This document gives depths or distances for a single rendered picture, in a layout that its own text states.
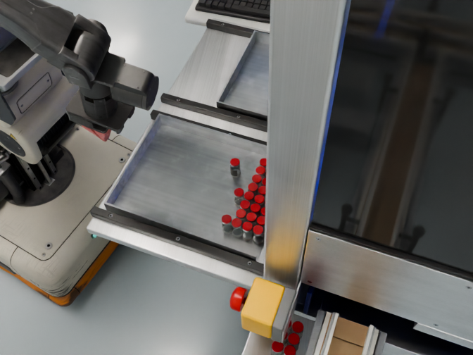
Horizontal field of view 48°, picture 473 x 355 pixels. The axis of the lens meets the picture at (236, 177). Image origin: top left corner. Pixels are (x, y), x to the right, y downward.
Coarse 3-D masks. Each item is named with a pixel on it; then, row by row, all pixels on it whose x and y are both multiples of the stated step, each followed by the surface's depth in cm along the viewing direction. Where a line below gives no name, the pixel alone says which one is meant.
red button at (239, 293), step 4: (236, 288) 90; (240, 288) 90; (244, 288) 91; (232, 292) 90; (236, 292) 89; (240, 292) 89; (244, 292) 89; (232, 296) 89; (236, 296) 89; (240, 296) 89; (244, 296) 90; (232, 300) 89; (236, 300) 89; (240, 300) 89; (244, 300) 90; (232, 304) 89; (236, 304) 89; (240, 304) 89; (232, 308) 90; (236, 308) 89; (240, 308) 89
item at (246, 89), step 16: (256, 32) 139; (256, 48) 140; (240, 64) 134; (256, 64) 137; (240, 80) 134; (256, 80) 134; (224, 96) 129; (240, 96) 131; (256, 96) 131; (240, 112) 126; (256, 112) 124
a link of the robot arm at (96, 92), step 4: (96, 84) 83; (100, 84) 83; (80, 88) 85; (84, 88) 84; (92, 88) 84; (96, 88) 84; (100, 88) 84; (104, 88) 85; (108, 88) 85; (84, 92) 85; (88, 92) 85; (92, 92) 85; (96, 92) 85; (100, 92) 85; (104, 92) 85; (108, 92) 86; (88, 96) 86; (92, 96) 86; (96, 96) 86; (100, 96) 86; (104, 96) 86
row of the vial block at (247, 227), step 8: (264, 184) 111; (264, 192) 110; (256, 200) 109; (264, 200) 112; (256, 208) 108; (248, 216) 107; (256, 216) 107; (248, 224) 106; (248, 232) 106; (248, 240) 109
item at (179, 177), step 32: (160, 128) 126; (192, 128) 124; (160, 160) 121; (192, 160) 121; (224, 160) 121; (256, 160) 120; (128, 192) 117; (160, 192) 116; (192, 192) 116; (224, 192) 116; (160, 224) 109; (192, 224) 112; (256, 256) 104
